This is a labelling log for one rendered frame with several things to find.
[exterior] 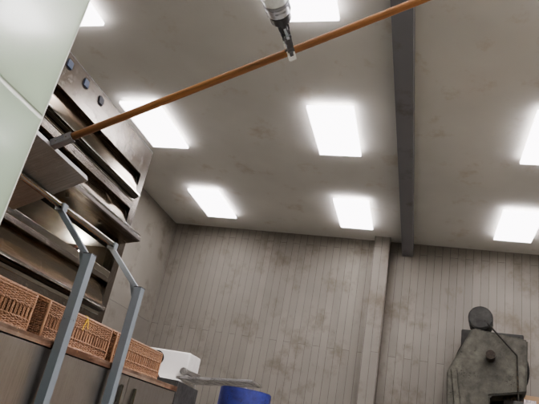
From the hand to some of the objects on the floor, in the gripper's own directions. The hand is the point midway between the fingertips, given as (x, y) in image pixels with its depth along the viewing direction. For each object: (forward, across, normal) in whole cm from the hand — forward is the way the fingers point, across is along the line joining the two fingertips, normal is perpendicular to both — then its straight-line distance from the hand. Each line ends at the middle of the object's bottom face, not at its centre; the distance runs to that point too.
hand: (289, 50), depth 213 cm
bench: (+46, +103, -177) cm, 210 cm away
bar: (+29, +113, -158) cm, 197 cm away
